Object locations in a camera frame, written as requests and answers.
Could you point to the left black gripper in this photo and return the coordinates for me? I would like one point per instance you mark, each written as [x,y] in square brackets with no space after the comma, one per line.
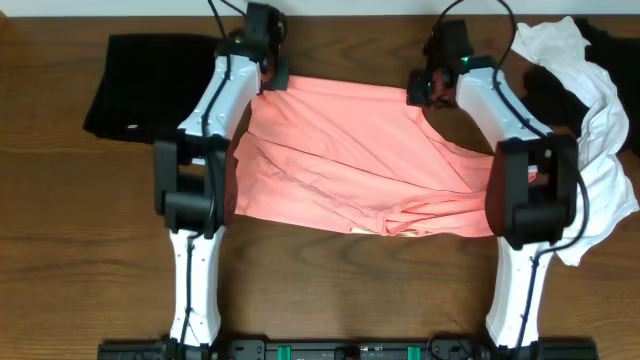
[279,83]

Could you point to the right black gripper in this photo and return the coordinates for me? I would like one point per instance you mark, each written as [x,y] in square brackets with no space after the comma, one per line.
[415,96]

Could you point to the pink t-shirt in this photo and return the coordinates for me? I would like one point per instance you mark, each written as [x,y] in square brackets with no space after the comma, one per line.
[356,158]

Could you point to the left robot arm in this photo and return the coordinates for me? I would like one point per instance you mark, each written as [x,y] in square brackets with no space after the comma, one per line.
[192,178]

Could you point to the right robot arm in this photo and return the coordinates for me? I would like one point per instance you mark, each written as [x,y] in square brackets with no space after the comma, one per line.
[533,183]

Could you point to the black t-shirt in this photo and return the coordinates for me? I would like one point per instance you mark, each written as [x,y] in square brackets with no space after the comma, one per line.
[552,104]

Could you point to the black folded fabric bag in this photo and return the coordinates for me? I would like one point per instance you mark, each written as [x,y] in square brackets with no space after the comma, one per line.
[150,82]

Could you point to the white t-shirt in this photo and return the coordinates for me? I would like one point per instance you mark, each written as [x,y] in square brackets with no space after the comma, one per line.
[560,48]

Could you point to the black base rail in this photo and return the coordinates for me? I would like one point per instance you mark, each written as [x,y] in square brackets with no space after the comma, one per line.
[432,349]

